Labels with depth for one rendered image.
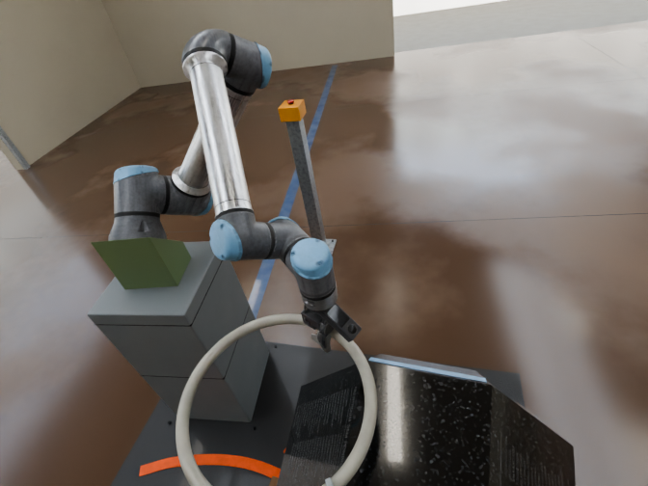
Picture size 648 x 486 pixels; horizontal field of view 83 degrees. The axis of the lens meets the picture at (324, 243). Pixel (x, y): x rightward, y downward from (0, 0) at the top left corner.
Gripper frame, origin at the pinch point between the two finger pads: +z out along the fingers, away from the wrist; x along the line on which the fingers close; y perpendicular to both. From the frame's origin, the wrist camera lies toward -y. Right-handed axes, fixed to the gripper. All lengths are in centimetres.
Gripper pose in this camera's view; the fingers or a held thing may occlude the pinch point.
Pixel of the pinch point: (335, 342)
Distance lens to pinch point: 110.2
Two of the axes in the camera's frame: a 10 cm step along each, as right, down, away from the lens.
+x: -6.2, 6.1, -5.0
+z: 1.3, 7.1, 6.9
